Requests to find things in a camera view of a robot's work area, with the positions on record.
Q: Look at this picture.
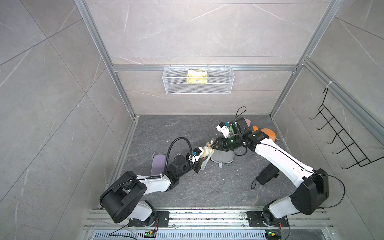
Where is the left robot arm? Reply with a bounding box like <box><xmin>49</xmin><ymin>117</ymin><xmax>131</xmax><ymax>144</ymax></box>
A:
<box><xmin>100</xmin><ymin>137</ymin><xmax>214</xmax><ymax>226</ymax></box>

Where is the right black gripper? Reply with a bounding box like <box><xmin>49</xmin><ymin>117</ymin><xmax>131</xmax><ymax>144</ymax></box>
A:
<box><xmin>209</xmin><ymin>135</ymin><xmax>241</xmax><ymax>151</ymax></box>

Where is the orange whale plush toy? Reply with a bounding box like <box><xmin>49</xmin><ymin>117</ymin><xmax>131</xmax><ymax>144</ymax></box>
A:
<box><xmin>253</xmin><ymin>126</ymin><xmax>276</xmax><ymax>142</ymax></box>

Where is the black wall hook rack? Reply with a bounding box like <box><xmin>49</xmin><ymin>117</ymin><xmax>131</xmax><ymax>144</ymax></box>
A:
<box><xmin>309</xmin><ymin>88</ymin><xmax>384</xmax><ymax>170</ymax></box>

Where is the aluminium front rail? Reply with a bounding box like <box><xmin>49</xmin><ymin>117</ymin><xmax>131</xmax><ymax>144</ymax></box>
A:
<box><xmin>78</xmin><ymin>208</ymin><xmax>339</xmax><ymax>240</ymax></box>

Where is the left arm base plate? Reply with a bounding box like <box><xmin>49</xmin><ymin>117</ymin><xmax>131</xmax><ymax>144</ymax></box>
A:
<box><xmin>129</xmin><ymin>211</ymin><xmax>170</xmax><ymax>228</ymax></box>

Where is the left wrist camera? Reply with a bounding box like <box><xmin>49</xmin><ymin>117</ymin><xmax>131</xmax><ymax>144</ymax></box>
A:
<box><xmin>189</xmin><ymin>147</ymin><xmax>204</xmax><ymax>162</ymax></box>

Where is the purple-lined grey sleeve case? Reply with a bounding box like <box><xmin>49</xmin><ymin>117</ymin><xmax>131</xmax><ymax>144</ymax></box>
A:
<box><xmin>151</xmin><ymin>154</ymin><xmax>167</xmax><ymax>176</ymax></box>

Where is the pink rectangular case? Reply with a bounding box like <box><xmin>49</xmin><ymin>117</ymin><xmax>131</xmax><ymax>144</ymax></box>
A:
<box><xmin>244</xmin><ymin>119</ymin><xmax>251</xmax><ymax>127</ymax></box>

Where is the white wire wall basket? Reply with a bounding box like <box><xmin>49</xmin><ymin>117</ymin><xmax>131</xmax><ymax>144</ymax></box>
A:
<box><xmin>162</xmin><ymin>67</ymin><xmax>235</xmax><ymax>95</ymax></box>

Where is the black folded umbrella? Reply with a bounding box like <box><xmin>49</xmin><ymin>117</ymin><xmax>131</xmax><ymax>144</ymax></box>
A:
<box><xmin>251</xmin><ymin>164</ymin><xmax>280</xmax><ymax>190</ymax></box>

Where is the yellow packet in basket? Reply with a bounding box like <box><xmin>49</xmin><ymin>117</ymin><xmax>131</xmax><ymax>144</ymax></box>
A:
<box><xmin>186</xmin><ymin>69</ymin><xmax>208</xmax><ymax>84</ymax></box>

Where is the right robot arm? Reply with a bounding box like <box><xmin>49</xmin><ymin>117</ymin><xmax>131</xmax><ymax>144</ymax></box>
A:
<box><xmin>211</xmin><ymin>118</ymin><xmax>330</xmax><ymax>227</ymax></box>

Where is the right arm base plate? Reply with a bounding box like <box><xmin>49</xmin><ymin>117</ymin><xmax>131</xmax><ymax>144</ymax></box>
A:
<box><xmin>244</xmin><ymin>211</ymin><xmax>290</xmax><ymax>228</ymax></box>

